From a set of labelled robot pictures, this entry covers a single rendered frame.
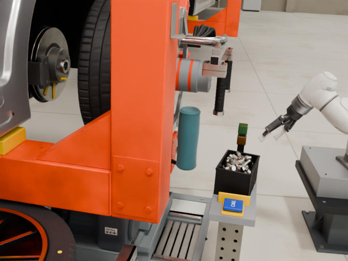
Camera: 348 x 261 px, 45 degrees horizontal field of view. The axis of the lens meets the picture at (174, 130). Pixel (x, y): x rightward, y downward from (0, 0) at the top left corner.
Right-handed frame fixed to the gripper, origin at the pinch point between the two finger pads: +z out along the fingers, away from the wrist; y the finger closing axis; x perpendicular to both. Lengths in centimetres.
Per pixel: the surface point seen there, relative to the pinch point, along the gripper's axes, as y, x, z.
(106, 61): 84, -31, -13
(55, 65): 86, -56, 13
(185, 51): 29, -49, -7
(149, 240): 55, 16, 48
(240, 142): 25.7, 2.1, -1.6
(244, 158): 35.6, 12.8, -5.4
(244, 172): 41.6, 19.2, -5.9
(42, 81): 94, -48, 15
